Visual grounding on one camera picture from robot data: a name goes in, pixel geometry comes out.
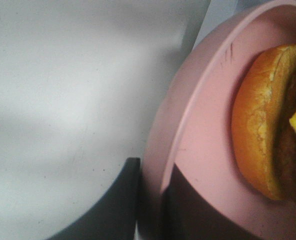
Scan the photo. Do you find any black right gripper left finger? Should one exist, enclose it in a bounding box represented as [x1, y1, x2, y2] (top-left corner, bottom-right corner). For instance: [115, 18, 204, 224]
[50, 157, 141, 240]

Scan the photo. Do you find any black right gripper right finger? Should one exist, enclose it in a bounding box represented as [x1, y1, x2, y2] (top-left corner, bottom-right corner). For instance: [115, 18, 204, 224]
[161, 166, 241, 240]

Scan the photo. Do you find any pink round plate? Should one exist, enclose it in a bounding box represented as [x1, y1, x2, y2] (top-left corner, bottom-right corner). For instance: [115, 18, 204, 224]
[138, 0, 296, 240]

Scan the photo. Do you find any toy burger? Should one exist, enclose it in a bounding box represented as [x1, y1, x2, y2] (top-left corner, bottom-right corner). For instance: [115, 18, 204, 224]
[231, 43, 296, 203]

